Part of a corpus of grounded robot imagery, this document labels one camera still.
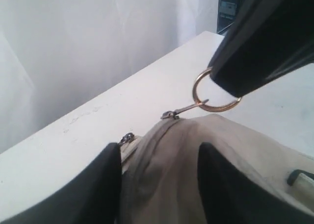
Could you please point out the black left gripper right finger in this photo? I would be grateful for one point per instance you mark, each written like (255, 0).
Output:
(229, 197)

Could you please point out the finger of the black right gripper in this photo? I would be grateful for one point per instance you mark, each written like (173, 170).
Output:
(268, 39)

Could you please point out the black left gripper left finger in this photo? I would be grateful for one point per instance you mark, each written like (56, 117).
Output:
(92, 197)

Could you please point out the cream fabric duffel bag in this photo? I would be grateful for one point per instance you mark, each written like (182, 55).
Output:
(160, 169)

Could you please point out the dark shelving behind curtain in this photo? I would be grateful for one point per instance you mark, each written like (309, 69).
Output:
(227, 11)

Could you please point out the white backdrop curtain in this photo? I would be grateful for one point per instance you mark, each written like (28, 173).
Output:
(55, 55)

